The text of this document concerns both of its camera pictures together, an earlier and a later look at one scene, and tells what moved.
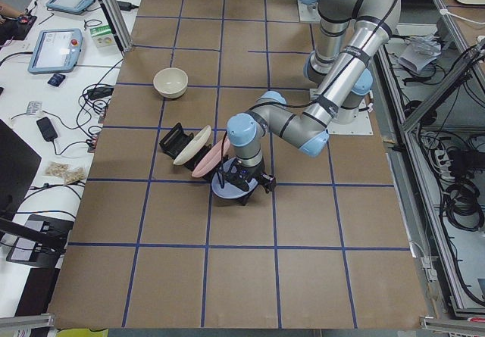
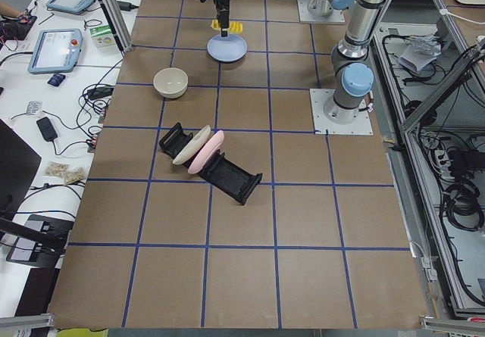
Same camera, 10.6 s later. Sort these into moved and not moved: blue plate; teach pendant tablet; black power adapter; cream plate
Moved: blue plate
Not moved: teach pendant tablet; black power adapter; cream plate
